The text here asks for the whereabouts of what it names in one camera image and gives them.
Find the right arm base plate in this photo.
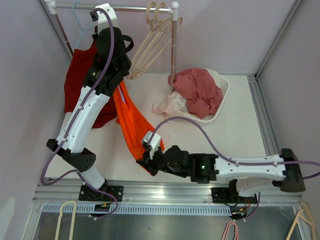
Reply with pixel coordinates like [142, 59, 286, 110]
[210, 187, 258, 207]

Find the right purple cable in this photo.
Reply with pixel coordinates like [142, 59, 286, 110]
[147, 116, 320, 221]

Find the pink t shirt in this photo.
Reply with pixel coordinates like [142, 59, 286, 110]
[173, 68, 223, 119]

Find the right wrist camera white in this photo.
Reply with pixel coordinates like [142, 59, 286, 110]
[142, 131, 162, 160]

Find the dark red t shirt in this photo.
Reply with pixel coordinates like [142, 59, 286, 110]
[63, 41, 117, 129]

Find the white plastic basket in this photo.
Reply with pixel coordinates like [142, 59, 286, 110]
[183, 68, 230, 125]

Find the cream hanger bottom left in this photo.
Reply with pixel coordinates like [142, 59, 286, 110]
[53, 199, 78, 240]

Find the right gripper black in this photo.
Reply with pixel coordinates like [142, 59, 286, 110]
[136, 145, 188, 179]

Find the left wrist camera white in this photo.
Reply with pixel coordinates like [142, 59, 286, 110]
[90, 3, 119, 33]

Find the aluminium rail frame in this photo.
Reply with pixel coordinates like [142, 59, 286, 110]
[32, 74, 303, 207]

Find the white t shirt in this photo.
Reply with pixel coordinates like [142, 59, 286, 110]
[152, 89, 187, 118]

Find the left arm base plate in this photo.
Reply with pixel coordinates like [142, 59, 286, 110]
[78, 185, 124, 202]

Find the orange t shirt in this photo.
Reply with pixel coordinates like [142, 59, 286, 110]
[113, 81, 155, 160]

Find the pink hanger bottom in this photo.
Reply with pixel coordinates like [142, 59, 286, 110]
[220, 221, 239, 240]

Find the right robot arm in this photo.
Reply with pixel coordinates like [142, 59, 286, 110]
[137, 145, 306, 203]

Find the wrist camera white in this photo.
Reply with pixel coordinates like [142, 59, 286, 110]
[142, 131, 162, 160]
[90, 3, 119, 33]

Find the beige hanger bottom right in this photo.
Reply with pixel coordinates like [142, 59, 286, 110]
[286, 202, 317, 240]

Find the metal clothes rack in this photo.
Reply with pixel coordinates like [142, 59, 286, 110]
[43, 0, 183, 86]

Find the slotted cable duct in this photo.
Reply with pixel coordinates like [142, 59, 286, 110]
[41, 203, 233, 216]

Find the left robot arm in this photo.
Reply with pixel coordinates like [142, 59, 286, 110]
[46, 27, 134, 201]

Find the beige wooden hanger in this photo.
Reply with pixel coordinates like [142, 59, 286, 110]
[127, 1, 166, 80]
[129, 1, 183, 79]

